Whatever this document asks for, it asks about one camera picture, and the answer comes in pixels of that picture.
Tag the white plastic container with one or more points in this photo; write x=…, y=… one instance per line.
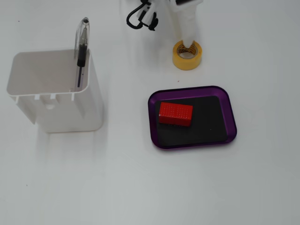
x=70, y=112

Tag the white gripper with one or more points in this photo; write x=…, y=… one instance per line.
x=185, y=24

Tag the black tray mat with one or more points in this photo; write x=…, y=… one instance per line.
x=199, y=131

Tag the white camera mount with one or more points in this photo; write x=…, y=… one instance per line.
x=146, y=12

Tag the clear ballpoint pen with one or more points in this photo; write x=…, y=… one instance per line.
x=82, y=54

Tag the red perforated block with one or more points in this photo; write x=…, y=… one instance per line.
x=175, y=113

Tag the small black camera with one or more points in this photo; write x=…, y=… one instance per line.
x=153, y=23

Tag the yellow masking tape roll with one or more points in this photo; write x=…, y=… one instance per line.
x=187, y=64

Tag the purple metal tray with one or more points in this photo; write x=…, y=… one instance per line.
x=174, y=93

